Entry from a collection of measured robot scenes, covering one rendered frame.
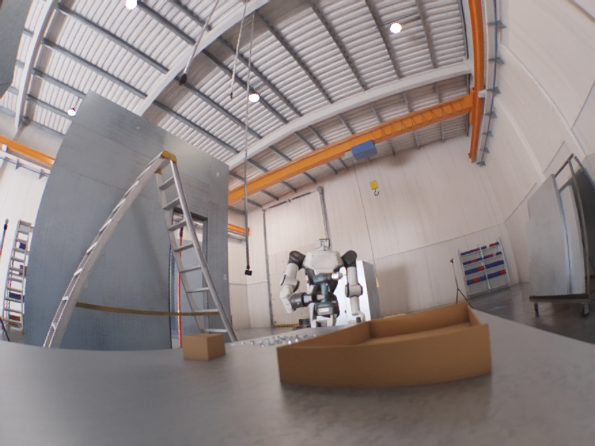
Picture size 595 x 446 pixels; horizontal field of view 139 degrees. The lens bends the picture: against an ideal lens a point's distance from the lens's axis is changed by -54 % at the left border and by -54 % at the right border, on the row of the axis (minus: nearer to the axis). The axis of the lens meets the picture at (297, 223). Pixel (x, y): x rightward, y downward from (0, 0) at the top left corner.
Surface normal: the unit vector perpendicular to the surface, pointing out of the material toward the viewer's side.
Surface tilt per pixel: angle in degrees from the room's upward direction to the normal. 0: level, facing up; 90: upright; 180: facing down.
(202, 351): 90
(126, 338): 90
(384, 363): 90
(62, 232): 90
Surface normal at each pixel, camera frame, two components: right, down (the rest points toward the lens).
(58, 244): 0.84, -0.27
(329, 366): -0.58, -0.23
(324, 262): -0.03, -0.54
